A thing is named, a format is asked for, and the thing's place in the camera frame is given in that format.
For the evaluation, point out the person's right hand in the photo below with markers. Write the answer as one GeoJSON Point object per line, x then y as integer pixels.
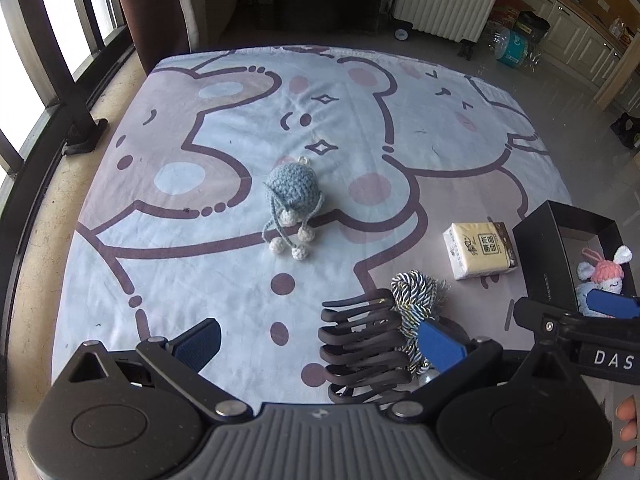
{"type": "Point", "coordinates": [629, 425]}

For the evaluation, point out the black window railing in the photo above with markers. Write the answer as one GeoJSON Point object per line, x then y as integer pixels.
{"type": "Point", "coordinates": [55, 85]}

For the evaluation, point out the blue crochet doll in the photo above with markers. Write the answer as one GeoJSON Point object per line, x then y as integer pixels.
{"type": "Point", "coordinates": [290, 190]}

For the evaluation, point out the clear plastic bottle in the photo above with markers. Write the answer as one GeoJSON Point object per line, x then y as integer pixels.
{"type": "Point", "coordinates": [616, 27]}

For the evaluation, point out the pink crochet doll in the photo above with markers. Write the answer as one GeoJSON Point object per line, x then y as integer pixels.
{"type": "Point", "coordinates": [607, 274]}

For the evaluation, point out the red cardboard box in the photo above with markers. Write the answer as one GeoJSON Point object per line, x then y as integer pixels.
{"type": "Point", "coordinates": [507, 5]}

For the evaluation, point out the black shoes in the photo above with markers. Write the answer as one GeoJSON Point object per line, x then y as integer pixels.
{"type": "Point", "coordinates": [626, 130]}

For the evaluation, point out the pack of water bottles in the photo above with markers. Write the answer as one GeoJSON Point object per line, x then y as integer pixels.
{"type": "Point", "coordinates": [512, 47]}

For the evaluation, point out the black trash bin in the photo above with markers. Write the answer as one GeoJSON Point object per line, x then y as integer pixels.
{"type": "Point", "coordinates": [532, 25]}

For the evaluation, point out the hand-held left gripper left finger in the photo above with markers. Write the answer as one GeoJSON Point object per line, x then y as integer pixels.
{"type": "Point", "coordinates": [200, 342]}

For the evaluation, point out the brown curtain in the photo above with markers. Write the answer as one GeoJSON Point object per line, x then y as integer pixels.
{"type": "Point", "coordinates": [165, 15]}

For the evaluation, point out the black hair claw clip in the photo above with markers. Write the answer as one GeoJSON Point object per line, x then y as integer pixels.
{"type": "Point", "coordinates": [360, 345]}

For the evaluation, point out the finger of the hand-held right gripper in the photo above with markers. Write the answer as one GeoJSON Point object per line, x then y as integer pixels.
{"type": "Point", "coordinates": [545, 317]}
{"type": "Point", "coordinates": [612, 306]}

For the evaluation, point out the yellow tissue packet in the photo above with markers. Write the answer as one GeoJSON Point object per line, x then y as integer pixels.
{"type": "Point", "coordinates": [480, 250]}

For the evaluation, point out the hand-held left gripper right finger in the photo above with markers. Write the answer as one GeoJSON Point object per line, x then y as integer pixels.
{"type": "Point", "coordinates": [442, 347]}

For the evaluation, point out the bear printed blanket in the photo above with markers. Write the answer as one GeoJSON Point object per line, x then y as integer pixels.
{"type": "Point", "coordinates": [260, 135]}

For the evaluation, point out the wooden table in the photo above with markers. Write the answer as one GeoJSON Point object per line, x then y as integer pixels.
{"type": "Point", "coordinates": [615, 75]}

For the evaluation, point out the cream kitchen cabinets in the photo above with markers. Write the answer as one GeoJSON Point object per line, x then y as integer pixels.
{"type": "Point", "coordinates": [575, 35]}

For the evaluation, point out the black cardboard box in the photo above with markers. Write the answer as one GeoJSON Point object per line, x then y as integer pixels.
{"type": "Point", "coordinates": [550, 245]}

